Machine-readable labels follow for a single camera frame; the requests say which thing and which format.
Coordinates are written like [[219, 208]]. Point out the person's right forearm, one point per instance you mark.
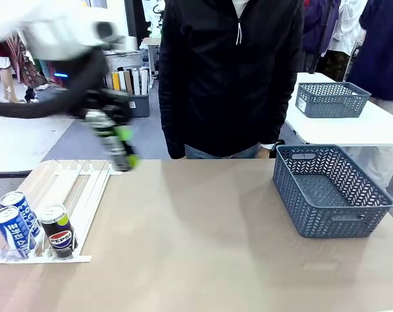
[[171, 130]]

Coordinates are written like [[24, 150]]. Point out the white folding table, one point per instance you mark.
[[345, 130]]

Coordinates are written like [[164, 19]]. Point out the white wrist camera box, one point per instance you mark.
[[105, 31]]

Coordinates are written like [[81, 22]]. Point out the brown material roll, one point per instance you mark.
[[128, 83]]

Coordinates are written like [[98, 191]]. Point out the black green drink can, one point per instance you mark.
[[106, 138]]

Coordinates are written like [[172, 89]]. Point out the person's left hand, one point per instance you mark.
[[268, 153]]

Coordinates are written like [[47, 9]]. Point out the white material roll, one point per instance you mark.
[[136, 81], [122, 81], [144, 81]]

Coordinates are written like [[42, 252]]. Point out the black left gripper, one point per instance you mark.
[[95, 102]]

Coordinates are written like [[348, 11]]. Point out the grey workbench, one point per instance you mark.
[[152, 40]]

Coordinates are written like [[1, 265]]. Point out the blue-grey plastic woven basket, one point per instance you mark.
[[319, 224], [332, 105]]

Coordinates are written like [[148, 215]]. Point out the yellow material roll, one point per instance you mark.
[[116, 81]]

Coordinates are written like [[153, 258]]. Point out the dark patterned skirt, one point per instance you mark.
[[336, 65]]

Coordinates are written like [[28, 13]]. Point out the white hanging shirt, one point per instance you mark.
[[349, 26]]

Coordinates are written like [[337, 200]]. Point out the person's blue jeans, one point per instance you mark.
[[222, 152]]

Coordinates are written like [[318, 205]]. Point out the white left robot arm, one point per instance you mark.
[[53, 29]]

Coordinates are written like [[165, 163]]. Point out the purple hanging garment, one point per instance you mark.
[[319, 26]]

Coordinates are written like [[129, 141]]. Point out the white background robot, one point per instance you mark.
[[154, 19]]

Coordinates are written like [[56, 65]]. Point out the person's left forearm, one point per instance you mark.
[[277, 120]]

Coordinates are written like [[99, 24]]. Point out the mannequin in patterned dress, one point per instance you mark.
[[25, 73]]

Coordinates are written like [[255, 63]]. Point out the person in navy coat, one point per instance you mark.
[[378, 48]]

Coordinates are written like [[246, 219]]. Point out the black Pepsi can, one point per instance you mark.
[[59, 237]]

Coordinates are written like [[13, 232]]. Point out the blue Pocari Sweat can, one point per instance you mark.
[[14, 234], [25, 208]]

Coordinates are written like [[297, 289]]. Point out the person in black jacket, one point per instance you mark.
[[222, 81]]

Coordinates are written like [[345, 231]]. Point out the white can dispenser rack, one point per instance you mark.
[[85, 195]]

